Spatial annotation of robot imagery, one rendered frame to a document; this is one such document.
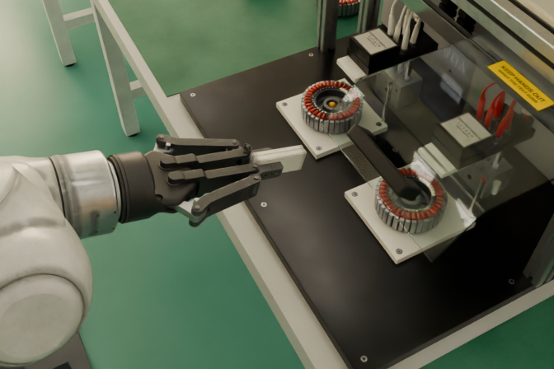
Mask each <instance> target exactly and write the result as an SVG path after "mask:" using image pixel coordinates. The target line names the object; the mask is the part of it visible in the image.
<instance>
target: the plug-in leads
mask: <svg viewBox="0 0 554 369"><path fill-rule="evenodd" d="M396 2H397V0H395V1H394V3H393V4H392V8H391V13H390V15H389V22H388V30H387V34H389V35H390V36H391V37H392V38H393V39H394V40H395V41H396V42H397V43H398V44H399V37H400V33H401V19H402V17H403V14H404V11H405V10H406V5H405V6H404V8H403V10H402V13H401V16H400V20H399V22H398V23H397V26H396V29H395V32H394V21H395V15H394V6H395V4H396ZM412 16H413V17H414V19H411V18H412ZM423 28H424V22H422V21H421V19H420V18H419V17H418V16H417V15H416V14H415V13H414V12H411V15H410V8H408V9H407V11H406V15H405V19H404V24H403V29H402V33H401V36H402V37H403V40H402V44H401V48H400V51H402V52H407V50H408V48H407V46H408V44H409V45H413V44H416V43H417V41H416V40H417V37H418V34H419V32H421V31H423ZM411 31H412V35H411V39H410V40H409V37H410V32H411Z"/></svg>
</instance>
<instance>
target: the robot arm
mask: <svg viewBox="0 0 554 369"><path fill-rule="evenodd" d="M226 148H227V149H228V150H227V151H226ZM306 154H307V152H306V151H305V149H304V148H303V146H302V145H298V146H293V147H284V148H279V149H274V150H272V149H271V148H268V147H266V148H261V149H256V150H251V145H249V144H246V143H245V145H244V148H242V147H240V146H239V142H238V140H236V139H212V138H174V137H171V136H167V135H164V134H158V135H157V139H156V144H155V148H154V150H153V151H150V152H147V153H146V154H142V153H141V152H138V151H135V152H124V153H119V154H113V155H109V156H108V157H107V158H106V156H105V154H104V153H102V152H101V151H97V150H95V151H89V152H78V153H72V154H66V155H53V156H49V157H26V156H0V367H23V366H28V365H31V364H34V363H37V362H40V361H42V360H43V359H45V358H46V357H48V356H49V355H50V354H51V353H54V352H55V351H57V350H58V349H59V348H61V347H62V346H63V345H64V344H65V343H66V342H67V341H69V339H70V338H71V337H72V336H73V335H74V334H75V333H77V332H78V331H79V330H80V329H81V328H82V326H83V324H84V322H85V320H86V318H87V315H88V313H89V310H90V307H91V303H92V295H93V276H92V266H91V262H90V260H89V257H88V255H87V252H86V250H85V248H84V246H83V244H82V242H81V240H80V239H84V238H88V237H93V236H99V235H104V234H108V233H111V232H113V231H114V230H115V229H116V227H117V224H118V222H119V223H121V224H124V223H128V222H136V221H140V220H144V219H148V218H150V217H152V216H153V215H155V214H157V213H177V212H179V213H181V214H183V215H184V216H186V217H188V218H189V224H190V226H192V227H197V226H199V225H200V224H201V223H202V222H203V221H204V220H205V219H206V218H207V217H209V216H211V215H214V214H215V213H218V212H221V211H223V210H224V209H226V208H230V207H231V206H233V205H236V204H238V203H241V202H243V201H245V200H247V199H250V198H252V197H254V196H256V195H257V192H258V189H259V187H260V183H261V181H262V180H267V179H270V178H276V177H279V176H281V174H282V173H284V172H289V171H293V170H301V168H302V165H303V162H304V159H305V156H306ZM207 193H208V194H207ZM204 194H206V195H204ZM203 195H204V196H203ZM202 196H203V197H202ZM200 197H201V198H200ZM199 198H200V199H199ZM191 199H194V200H192V201H190V200H191ZM189 201H190V202H189Z"/></svg>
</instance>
